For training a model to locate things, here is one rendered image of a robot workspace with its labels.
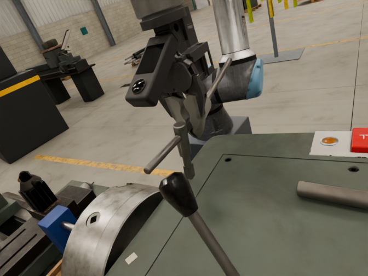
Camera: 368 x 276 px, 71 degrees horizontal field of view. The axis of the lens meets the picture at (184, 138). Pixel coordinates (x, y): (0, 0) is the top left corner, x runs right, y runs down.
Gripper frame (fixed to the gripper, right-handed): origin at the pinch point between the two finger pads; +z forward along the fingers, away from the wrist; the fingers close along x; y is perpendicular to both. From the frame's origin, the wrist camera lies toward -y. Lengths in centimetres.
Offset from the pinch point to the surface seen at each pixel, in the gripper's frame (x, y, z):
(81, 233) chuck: 20.0, -18.7, 11.5
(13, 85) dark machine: 465, 172, 21
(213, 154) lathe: 0.5, 4.9, 8.3
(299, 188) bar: -17.9, -4.1, 6.4
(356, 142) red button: -24.3, 8.7, 7.1
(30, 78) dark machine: 460, 203, 21
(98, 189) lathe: 74, 15, 41
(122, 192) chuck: 18.1, -7.7, 10.7
